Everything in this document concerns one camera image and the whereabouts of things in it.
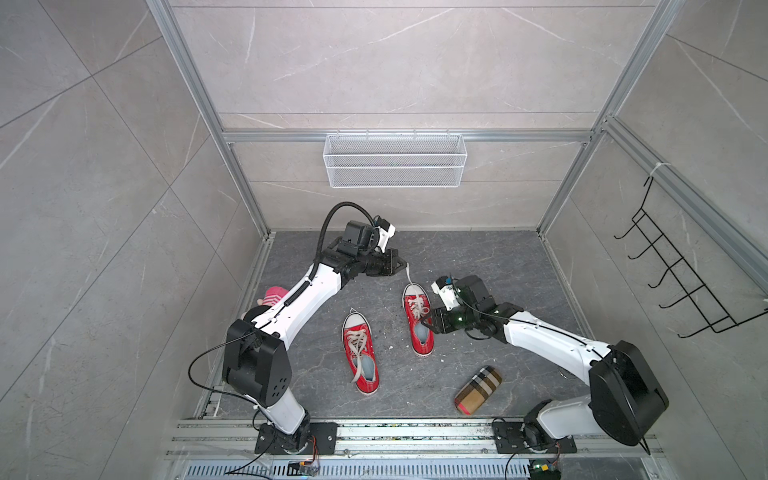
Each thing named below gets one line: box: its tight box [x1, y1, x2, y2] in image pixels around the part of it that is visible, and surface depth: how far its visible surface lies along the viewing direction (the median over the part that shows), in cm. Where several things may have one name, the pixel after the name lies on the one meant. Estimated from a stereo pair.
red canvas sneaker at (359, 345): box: [342, 308, 380, 395], surface depth 83 cm
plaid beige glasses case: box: [454, 365, 502, 415], surface depth 80 cm
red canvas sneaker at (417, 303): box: [402, 263, 435, 357], surface depth 90 cm
